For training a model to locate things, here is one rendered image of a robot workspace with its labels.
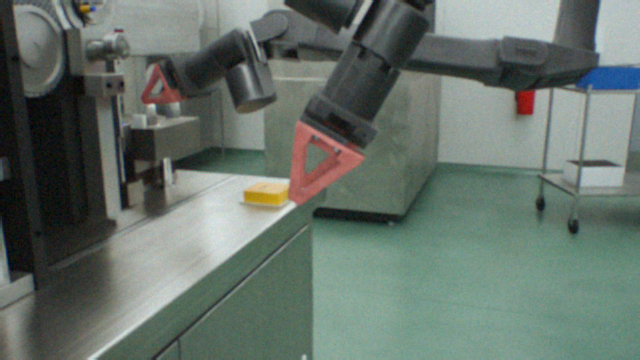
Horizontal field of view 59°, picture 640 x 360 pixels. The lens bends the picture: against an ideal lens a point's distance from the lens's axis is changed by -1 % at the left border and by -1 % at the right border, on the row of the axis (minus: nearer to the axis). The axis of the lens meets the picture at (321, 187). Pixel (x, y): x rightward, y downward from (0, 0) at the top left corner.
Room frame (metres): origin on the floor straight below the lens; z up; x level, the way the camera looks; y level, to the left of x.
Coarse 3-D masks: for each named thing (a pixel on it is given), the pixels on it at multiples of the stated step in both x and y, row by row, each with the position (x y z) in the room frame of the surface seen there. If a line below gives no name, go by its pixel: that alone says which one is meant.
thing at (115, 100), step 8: (112, 32) 0.99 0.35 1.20; (64, 40) 1.02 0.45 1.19; (112, 64) 0.99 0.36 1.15; (64, 72) 1.02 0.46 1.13; (112, 72) 0.99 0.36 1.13; (64, 80) 1.02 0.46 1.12; (56, 88) 1.03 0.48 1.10; (64, 88) 1.02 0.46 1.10; (72, 88) 1.02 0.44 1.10; (112, 96) 0.99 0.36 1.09; (112, 104) 0.99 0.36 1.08; (120, 104) 0.99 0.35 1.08; (112, 112) 0.99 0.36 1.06; (120, 112) 0.99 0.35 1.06; (120, 120) 0.99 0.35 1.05; (120, 128) 0.99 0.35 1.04; (120, 136) 0.99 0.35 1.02
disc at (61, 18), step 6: (54, 0) 0.86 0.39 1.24; (60, 0) 0.87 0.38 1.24; (114, 0) 0.99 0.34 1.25; (54, 6) 0.86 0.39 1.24; (60, 6) 0.87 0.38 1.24; (114, 6) 0.99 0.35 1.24; (54, 12) 0.86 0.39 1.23; (60, 12) 0.87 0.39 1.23; (114, 12) 0.99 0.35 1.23; (60, 18) 0.87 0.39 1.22; (66, 18) 0.88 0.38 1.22; (114, 18) 0.99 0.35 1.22; (60, 24) 0.87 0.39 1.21; (66, 24) 0.88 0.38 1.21; (114, 24) 0.99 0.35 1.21; (108, 30) 0.97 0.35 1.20
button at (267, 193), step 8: (256, 184) 1.03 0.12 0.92; (264, 184) 1.03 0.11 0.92; (272, 184) 1.03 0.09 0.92; (280, 184) 1.03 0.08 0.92; (248, 192) 0.98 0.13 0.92; (256, 192) 0.98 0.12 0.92; (264, 192) 0.97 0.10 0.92; (272, 192) 0.97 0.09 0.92; (280, 192) 0.97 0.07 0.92; (248, 200) 0.98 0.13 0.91; (256, 200) 0.98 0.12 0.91; (264, 200) 0.97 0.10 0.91; (272, 200) 0.97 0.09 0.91; (280, 200) 0.97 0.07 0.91
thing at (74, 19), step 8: (64, 0) 0.88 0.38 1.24; (64, 8) 0.88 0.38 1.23; (72, 8) 0.89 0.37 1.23; (72, 16) 0.89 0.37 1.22; (112, 16) 0.98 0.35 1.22; (72, 24) 0.89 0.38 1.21; (80, 24) 0.90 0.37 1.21; (88, 24) 0.92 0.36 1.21; (96, 24) 0.94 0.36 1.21; (104, 24) 0.96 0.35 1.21
